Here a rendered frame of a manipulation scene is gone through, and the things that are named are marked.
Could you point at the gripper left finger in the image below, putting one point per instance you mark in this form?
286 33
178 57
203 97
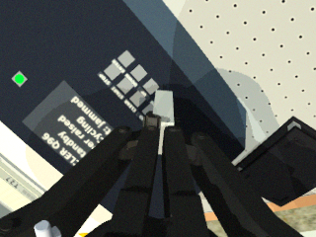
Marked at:
65 206

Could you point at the grey and dark blue benchtop lab instrument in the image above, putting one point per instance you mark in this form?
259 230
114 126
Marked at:
57 101

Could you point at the cream multiwell plate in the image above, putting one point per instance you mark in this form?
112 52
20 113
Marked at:
14 190

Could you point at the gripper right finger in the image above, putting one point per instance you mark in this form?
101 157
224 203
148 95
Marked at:
238 207

